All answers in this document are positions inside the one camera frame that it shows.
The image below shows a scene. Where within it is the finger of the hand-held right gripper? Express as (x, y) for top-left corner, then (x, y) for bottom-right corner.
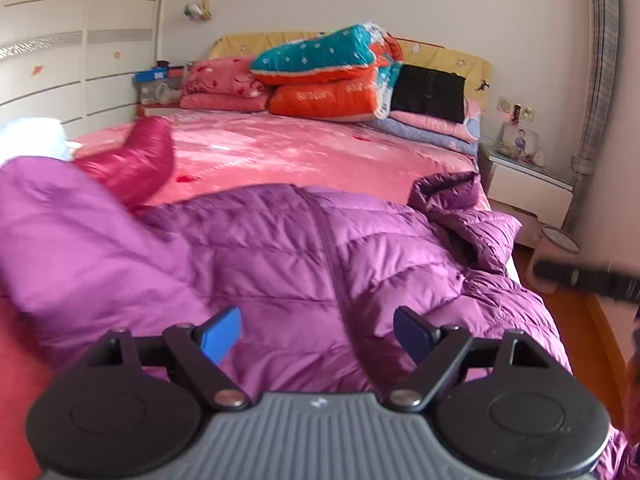
(531, 258), (640, 306)

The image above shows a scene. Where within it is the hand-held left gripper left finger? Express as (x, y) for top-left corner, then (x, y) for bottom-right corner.
(82, 306), (251, 411)

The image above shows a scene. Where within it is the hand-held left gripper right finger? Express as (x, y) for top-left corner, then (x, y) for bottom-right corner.
(387, 306), (551, 411)

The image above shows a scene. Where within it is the purple down jacket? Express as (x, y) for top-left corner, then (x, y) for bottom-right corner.
(0, 156), (631, 480)

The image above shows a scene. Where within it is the round trash bin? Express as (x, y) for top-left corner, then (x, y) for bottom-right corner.
(537, 226), (581, 296)

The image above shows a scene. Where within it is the white nightstand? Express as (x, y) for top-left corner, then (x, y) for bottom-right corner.
(477, 141), (576, 248)

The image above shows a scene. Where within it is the framed photo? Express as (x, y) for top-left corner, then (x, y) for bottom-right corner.
(500, 124), (540, 160)

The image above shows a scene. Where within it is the red down jacket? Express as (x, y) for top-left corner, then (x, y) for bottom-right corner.
(75, 116), (176, 211)

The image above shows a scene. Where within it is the pink printed blanket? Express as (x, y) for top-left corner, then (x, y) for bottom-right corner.
(0, 109), (493, 480)

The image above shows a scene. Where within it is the pink and blue folded blanket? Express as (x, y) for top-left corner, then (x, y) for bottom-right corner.
(372, 97), (482, 156)

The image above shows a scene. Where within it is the grey checked curtain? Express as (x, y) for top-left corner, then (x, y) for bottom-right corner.
(565, 0), (623, 233)

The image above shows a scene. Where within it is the clear plastic bag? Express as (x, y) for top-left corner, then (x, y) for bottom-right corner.
(139, 79), (183, 106)

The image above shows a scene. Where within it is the pink floral pillow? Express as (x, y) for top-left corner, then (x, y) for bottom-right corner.
(179, 56), (271, 112)

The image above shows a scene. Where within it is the yellow bed headboard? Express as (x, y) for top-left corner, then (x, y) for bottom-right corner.
(207, 31), (493, 111)

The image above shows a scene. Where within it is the blue box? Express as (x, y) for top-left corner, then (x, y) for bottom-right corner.
(133, 66), (186, 86)

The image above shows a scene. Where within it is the light blue down jacket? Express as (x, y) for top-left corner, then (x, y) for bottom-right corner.
(0, 117), (71, 166)

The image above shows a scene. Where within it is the white wardrobe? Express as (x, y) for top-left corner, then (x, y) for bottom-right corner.
(0, 0), (168, 133)

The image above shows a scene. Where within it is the hanging wall ornament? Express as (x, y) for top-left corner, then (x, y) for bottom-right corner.
(184, 0), (213, 22)

